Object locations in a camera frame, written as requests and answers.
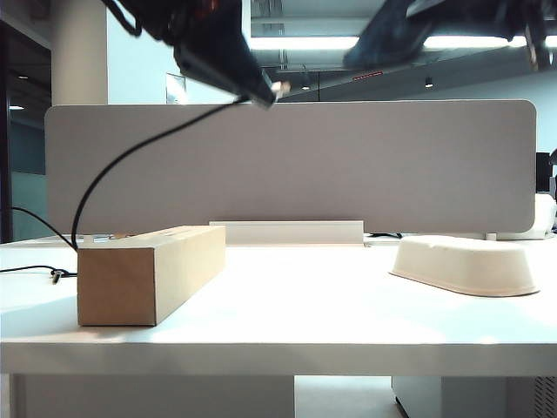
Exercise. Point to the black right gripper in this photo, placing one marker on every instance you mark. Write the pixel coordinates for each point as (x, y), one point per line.
(487, 15)

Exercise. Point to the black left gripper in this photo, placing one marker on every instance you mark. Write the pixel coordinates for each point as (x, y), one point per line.
(204, 26)

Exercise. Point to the black smartphone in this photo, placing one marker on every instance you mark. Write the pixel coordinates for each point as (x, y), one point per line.
(383, 43)

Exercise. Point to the long ceiling light strip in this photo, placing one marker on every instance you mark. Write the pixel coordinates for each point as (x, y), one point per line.
(313, 42)

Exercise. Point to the grey fabric desk divider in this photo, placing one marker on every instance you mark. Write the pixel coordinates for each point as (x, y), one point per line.
(296, 170)

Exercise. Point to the black monitor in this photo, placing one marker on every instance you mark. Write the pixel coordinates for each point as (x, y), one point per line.
(542, 172)

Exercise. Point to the long brown cardboard box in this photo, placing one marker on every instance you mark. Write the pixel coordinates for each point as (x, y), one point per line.
(122, 283)

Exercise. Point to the white rounded appliance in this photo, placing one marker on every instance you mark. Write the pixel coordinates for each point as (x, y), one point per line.
(546, 217)

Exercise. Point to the beige pulp tray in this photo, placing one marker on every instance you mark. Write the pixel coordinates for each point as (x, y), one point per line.
(465, 265)

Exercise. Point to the white desk leg panel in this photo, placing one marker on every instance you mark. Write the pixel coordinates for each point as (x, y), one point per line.
(152, 398)

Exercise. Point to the white cabinet under desk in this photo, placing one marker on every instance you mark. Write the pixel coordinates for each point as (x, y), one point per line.
(470, 398)

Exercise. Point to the framed wall notice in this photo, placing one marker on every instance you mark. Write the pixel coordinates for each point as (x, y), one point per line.
(175, 89)

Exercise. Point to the aluminium divider base rail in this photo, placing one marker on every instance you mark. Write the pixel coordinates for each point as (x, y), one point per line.
(102, 237)

